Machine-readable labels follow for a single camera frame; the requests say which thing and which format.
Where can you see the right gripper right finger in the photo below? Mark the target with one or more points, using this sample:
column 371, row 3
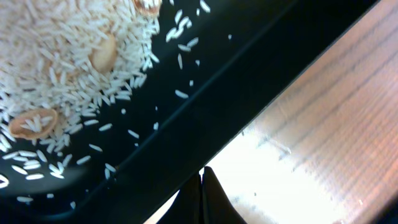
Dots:
column 217, row 209

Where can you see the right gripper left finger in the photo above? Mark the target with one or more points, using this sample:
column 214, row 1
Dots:
column 186, row 208

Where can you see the black waste tray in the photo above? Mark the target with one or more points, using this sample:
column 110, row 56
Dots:
column 216, row 72

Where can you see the pile of rice waste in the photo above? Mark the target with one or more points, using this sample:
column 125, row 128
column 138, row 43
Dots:
column 86, row 84

